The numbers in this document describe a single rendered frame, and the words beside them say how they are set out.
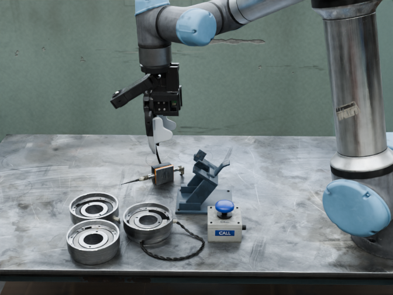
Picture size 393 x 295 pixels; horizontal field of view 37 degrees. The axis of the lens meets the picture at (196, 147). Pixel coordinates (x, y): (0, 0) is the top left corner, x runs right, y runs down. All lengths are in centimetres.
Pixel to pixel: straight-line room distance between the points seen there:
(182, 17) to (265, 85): 165
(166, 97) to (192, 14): 22
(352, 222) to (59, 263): 56
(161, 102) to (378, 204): 56
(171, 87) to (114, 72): 151
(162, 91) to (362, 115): 52
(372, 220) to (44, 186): 78
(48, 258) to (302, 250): 51
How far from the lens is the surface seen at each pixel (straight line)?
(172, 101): 134
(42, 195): 141
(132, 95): 135
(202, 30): 120
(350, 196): 103
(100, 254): 115
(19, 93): 297
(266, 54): 277
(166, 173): 141
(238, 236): 121
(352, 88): 99
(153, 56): 129
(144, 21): 128
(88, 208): 130
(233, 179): 143
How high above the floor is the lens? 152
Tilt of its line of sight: 27 degrees down
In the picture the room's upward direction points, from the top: straight up
